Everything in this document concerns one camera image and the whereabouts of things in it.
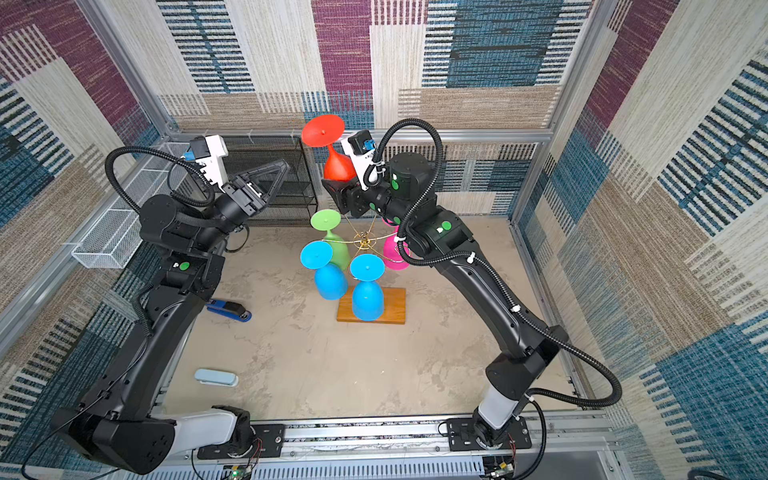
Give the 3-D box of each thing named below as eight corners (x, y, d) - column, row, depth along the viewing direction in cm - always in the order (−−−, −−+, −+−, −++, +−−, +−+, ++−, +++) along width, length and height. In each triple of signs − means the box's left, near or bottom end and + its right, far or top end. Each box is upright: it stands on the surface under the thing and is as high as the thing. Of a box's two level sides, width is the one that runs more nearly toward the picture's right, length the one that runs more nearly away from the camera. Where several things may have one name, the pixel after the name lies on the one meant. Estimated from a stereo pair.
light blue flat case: (200, 383, 84) (191, 378, 80) (206, 372, 86) (198, 366, 82) (236, 390, 83) (228, 384, 79) (241, 378, 85) (234, 373, 81)
